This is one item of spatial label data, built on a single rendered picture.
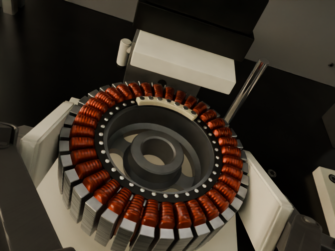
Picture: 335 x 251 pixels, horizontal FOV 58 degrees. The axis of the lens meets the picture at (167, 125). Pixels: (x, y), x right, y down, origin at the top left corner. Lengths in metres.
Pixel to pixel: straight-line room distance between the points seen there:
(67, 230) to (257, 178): 0.12
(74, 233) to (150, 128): 0.08
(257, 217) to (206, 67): 0.09
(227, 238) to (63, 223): 0.11
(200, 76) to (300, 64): 0.30
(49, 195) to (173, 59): 0.12
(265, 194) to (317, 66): 0.33
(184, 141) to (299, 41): 0.27
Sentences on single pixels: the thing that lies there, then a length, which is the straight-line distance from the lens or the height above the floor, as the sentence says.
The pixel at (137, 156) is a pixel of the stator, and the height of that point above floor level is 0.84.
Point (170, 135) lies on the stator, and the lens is 0.21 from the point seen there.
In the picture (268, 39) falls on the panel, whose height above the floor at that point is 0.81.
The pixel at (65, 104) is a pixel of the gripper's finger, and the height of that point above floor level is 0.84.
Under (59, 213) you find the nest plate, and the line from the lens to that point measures 0.21.
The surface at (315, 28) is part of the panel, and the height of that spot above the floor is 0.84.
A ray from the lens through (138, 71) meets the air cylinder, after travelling 0.30.
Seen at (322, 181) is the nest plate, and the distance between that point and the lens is 0.32.
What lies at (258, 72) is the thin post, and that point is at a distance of 0.23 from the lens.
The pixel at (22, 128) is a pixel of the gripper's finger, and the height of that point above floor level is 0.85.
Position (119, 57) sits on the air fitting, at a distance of 0.31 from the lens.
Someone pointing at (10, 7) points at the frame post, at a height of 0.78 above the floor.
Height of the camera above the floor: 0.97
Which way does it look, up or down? 45 degrees down
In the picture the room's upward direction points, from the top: 23 degrees clockwise
